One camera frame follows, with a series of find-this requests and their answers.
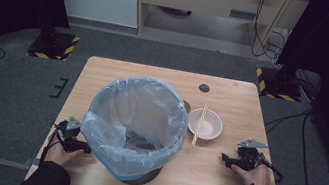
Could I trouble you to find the long black floor cable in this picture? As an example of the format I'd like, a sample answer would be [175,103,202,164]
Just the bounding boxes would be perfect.
[254,102,329,185]

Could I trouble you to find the wooden chopstick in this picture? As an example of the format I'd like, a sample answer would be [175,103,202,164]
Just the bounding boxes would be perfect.
[190,101,208,149]
[192,102,210,147]

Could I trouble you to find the black trash bin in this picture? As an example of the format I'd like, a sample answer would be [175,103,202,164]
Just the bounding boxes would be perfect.
[119,160,164,185]

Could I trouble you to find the person's right hand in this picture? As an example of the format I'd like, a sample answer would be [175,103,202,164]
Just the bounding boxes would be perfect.
[227,159,274,185]

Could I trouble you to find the dark round table grommet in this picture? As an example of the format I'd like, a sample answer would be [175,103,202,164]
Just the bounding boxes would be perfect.
[197,82,211,94]

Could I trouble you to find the small brown round object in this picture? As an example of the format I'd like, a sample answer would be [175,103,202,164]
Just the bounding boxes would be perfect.
[181,100,193,115]

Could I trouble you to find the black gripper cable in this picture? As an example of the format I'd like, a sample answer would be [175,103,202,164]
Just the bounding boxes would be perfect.
[38,121,64,168]
[257,152,287,185]

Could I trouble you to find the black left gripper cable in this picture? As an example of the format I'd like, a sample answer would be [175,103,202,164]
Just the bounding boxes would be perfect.
[38,121,64,168]

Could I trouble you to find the pale pink disposable bowl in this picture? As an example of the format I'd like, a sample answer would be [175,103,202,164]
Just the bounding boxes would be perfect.
[184,105,226,143]

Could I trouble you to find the black hanging cables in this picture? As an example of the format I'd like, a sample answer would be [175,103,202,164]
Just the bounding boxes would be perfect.
[246,0,294,69]

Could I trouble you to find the person's left hand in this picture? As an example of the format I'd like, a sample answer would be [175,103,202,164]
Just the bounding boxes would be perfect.
[43,135,86,172]

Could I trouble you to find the trash bin with plastic liner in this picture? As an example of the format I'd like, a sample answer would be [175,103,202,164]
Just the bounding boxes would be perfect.
[72,66,196,185]

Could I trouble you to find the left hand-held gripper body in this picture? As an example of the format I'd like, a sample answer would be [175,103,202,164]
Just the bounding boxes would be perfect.
[51,113,83,155]

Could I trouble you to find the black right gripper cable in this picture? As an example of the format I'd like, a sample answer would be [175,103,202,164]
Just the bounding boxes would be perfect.
[257,152,287,185]

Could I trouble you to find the yellow-black striped stand base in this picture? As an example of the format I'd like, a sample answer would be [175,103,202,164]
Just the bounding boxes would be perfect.
[26,27,82,65]
[251,65,306,104]

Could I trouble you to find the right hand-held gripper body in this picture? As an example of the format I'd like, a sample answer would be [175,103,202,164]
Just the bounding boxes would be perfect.
[233,136,270,174]

